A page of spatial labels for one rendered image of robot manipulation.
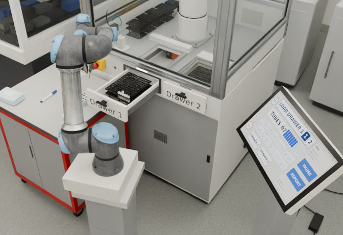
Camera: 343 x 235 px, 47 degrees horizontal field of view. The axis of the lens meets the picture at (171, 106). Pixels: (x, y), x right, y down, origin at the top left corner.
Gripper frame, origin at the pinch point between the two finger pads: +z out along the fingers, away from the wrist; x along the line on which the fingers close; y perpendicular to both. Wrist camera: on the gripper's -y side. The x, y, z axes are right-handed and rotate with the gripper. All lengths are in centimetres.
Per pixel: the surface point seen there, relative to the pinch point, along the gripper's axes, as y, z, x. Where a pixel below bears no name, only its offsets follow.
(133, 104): 29.8, 10.1, 14.9
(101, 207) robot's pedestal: 69, 35, -23
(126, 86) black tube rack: 14.5, 8.0, 17.4
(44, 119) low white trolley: 4.3, 22.0, -30.4
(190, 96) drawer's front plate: 41, 8, 45
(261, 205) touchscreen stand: 105, 39, 51
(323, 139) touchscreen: 124, -21, 54
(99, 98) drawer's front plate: 18.9, 7.2, -1.3
